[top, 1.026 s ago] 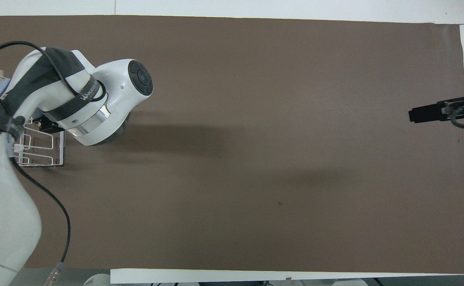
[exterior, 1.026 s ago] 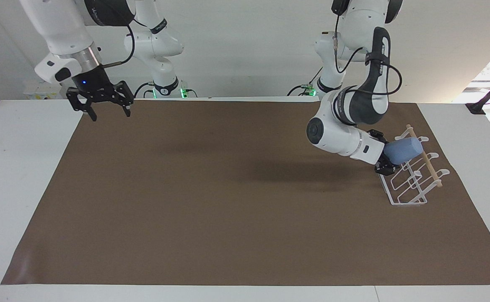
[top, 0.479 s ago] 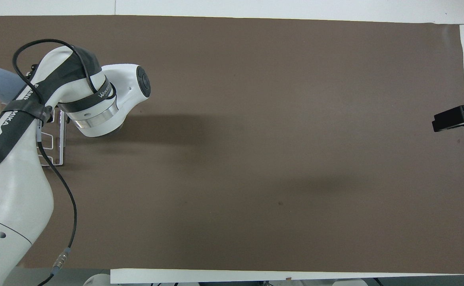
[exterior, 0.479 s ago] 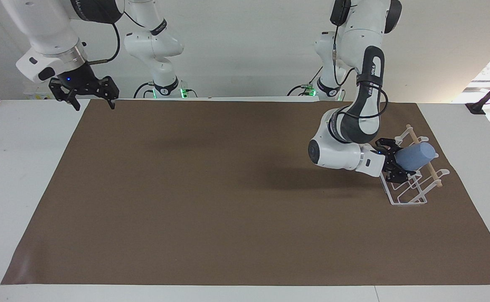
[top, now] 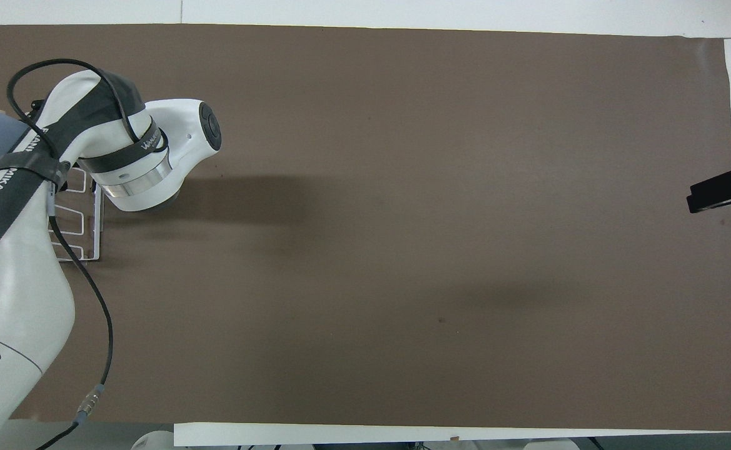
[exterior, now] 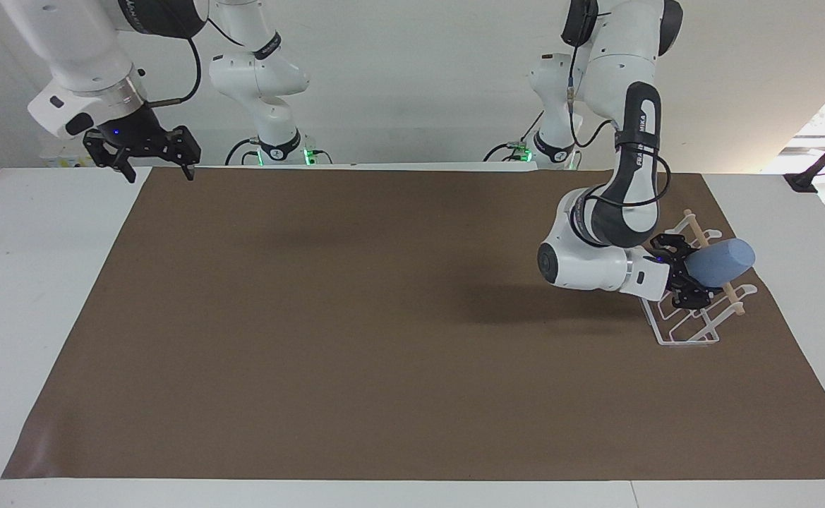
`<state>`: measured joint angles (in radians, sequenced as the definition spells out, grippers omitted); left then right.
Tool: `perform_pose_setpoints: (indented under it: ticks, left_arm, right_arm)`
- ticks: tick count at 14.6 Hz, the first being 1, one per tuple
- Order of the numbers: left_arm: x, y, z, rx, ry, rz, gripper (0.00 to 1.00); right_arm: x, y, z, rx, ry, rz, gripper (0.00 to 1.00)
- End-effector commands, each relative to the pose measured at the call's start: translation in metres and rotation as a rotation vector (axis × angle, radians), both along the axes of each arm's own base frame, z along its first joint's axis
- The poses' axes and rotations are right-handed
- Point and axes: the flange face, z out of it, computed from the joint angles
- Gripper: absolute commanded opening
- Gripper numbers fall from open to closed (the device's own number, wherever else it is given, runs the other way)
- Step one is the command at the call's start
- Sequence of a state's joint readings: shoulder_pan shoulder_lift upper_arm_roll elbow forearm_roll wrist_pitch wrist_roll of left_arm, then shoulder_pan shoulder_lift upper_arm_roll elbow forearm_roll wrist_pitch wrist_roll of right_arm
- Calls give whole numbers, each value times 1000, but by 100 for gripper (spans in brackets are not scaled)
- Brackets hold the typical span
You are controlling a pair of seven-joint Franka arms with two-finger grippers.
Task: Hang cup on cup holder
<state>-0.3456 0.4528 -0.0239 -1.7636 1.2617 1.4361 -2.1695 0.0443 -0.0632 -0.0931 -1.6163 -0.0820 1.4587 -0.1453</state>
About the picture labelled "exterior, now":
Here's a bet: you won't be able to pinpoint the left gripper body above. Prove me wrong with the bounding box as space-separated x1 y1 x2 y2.
654 251 691 296

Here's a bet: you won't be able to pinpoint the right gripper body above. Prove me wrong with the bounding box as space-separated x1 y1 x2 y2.
90 104 181 156

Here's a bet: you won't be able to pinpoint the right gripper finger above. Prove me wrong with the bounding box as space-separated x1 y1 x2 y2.
83 131 138 185
164 125 203 182

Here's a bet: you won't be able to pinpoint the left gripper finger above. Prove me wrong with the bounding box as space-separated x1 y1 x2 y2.
669 278 715 312
649 234 699 266

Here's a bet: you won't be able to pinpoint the blue cup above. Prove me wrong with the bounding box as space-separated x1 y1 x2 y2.
685 238 757 289

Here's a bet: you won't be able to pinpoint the black stand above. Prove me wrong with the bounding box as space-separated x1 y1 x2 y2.
783 117 825 193

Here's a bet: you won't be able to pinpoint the white wire cup holder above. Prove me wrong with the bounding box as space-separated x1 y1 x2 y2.
637 209 759 347

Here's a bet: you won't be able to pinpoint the black cable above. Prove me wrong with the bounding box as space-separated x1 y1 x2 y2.
562 0 673 210
483 113 547 163
224 137 260 167
145 14 203 109

